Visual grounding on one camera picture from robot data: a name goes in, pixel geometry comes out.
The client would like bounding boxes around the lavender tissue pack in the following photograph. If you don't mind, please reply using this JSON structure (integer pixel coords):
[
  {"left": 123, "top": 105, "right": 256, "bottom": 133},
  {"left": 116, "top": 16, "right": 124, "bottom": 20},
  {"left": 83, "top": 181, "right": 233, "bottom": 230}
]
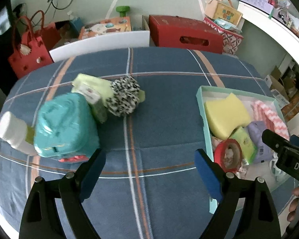
[{"left": 247, "top": 121, "right": 273, "bottom": 164}]

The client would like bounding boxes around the small green packet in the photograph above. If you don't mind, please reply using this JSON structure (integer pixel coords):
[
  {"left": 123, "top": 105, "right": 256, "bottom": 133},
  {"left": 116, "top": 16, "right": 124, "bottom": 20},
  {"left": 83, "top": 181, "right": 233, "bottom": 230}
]
[{"left": 230, "top": 127, "right": 257, "bottom": 164}]

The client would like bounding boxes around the pink white chevron cloth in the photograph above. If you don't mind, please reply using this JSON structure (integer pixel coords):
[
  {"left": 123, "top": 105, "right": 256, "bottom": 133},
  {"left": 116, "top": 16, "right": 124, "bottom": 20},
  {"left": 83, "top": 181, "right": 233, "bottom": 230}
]
[{"left": 252, "top": 100, "right": 289, "bottom": 141}]

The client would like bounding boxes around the red tape roll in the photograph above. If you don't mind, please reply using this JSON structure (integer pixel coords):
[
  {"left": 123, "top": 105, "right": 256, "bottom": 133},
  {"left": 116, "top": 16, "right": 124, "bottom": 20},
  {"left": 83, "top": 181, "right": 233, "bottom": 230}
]
[{"left": 214, "top": 139, "right": 242, "bottom": 173}]

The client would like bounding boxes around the yellow sponge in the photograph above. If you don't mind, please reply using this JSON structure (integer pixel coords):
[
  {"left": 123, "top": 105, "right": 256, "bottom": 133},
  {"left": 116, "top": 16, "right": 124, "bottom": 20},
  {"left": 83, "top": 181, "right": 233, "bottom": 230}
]
[{"left": 204, "top": 93, "right": 252, "bottom": 140}]

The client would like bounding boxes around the light green sponge pack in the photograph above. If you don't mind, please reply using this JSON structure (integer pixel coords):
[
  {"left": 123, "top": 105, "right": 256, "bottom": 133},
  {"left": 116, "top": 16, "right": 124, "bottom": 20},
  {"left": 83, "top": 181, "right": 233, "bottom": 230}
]
[{"left": 71, "top": 73, "right": 145, "bottom": 123}]

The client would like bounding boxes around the black white spotted pompom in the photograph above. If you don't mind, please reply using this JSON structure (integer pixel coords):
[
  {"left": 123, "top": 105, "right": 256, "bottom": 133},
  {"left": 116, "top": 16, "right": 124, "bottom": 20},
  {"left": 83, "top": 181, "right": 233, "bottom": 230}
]
[{"left": 106, "top": 75, "right": 140, "bottom": 117}]

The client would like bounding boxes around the red pink pipe cleaner toy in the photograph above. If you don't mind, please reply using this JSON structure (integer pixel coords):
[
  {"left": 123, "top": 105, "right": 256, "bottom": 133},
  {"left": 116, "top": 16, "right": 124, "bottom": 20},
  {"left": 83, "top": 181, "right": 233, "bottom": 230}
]
[{"left": 59, "top": 155, "right": 89, "bottom": 163}]

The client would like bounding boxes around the person's hand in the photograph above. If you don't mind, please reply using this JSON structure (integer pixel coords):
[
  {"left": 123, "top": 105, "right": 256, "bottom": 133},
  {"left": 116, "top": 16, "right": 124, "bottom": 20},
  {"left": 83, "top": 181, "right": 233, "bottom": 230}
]
[{"left": 287, "top": 186, "right": 299, "bottom": 222}]

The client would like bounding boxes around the teal cardboard tray box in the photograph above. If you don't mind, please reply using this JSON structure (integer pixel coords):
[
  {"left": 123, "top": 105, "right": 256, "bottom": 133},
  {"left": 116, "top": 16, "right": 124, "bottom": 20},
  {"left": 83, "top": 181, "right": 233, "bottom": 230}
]
[{"left": 195, "top": 85, "right": 290, "bottom": 214}]

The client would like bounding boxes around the white cap plastic bottle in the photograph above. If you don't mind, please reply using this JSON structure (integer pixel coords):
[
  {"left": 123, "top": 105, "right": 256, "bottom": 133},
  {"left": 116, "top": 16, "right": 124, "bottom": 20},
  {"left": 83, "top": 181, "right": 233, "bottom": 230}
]
[{"left": 0, "top": 111, "right": 37, "bottom": 156}]

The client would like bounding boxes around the teal plastic toy case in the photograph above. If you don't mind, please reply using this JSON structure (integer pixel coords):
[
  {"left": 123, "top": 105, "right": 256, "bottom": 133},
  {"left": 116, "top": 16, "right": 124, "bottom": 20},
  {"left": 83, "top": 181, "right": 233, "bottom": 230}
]
[{"left": 34, "top": 93, "right": 100, "bottom": 160}]

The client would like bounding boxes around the blue plaid tablecloth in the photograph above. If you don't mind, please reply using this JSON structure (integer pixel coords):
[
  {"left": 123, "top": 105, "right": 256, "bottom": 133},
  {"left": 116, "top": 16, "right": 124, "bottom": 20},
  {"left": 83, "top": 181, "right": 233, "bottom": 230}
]
[{"left": 2, "top": 47, "right": 278, "bottom": 238}]

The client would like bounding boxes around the patterned pink gift box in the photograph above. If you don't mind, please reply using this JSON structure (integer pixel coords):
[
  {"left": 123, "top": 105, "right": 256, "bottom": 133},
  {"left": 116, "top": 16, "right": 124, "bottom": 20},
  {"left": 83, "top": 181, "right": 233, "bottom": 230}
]
[{"left": 203, "top": 17, "right": 244, "bottom": 55}]

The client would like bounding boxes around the tan small handbag box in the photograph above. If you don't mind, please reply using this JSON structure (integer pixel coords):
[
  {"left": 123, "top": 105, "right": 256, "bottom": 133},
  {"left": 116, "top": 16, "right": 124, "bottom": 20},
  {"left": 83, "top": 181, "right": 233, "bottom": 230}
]
[{"left": 205, "top": 0, "right": 242, "bottom": 26}]

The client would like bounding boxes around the red cardboard box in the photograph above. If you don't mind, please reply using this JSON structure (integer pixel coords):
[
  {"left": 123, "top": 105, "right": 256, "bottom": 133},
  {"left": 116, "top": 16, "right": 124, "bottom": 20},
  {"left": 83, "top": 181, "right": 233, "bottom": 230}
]
[{"left": 149, "top": 15, "right": 223, "bottom": 54}]

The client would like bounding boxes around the white foam board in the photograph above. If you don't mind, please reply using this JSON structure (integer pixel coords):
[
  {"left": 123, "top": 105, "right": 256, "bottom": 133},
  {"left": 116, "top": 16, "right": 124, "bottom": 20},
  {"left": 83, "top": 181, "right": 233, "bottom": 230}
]
[{"left": 49, "top": 30, "right": 150, "bottom": 62}]

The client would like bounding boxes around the red felt tote bag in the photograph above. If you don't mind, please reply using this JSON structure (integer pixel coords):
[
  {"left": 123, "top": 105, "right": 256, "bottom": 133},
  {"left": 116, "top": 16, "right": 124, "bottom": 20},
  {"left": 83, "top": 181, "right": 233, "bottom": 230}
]
[{"left": 8, "top": 10, "right": 61, "bottom": 79}]

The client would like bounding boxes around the orange illustrated toy box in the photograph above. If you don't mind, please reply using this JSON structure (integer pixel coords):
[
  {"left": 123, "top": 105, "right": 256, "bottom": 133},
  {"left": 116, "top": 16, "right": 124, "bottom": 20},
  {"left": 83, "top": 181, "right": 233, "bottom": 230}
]
[{"left": 79, "top": 16, "right": 132, "bottom": 39}]

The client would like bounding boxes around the black monitor screen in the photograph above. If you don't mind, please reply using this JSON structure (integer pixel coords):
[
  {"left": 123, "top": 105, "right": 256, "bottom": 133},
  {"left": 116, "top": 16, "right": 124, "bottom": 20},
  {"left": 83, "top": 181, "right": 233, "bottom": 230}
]
[{"left": 0, "top": 7, "right": 11, "bottom": 36}]

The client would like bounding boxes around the blue water bottle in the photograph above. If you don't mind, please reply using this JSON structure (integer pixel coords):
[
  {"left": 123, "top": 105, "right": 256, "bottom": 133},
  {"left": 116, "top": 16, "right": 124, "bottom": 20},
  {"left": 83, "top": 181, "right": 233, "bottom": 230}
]
[{"left": 67, "top": 10, "right": 84, "bottom": 33}]

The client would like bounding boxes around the green dumbbell toy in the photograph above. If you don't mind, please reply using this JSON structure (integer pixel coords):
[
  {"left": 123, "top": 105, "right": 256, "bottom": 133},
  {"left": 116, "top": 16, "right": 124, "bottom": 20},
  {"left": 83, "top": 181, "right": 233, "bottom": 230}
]
[{"left": 115, "top": 5, "right": 130, "bottom": 18}]

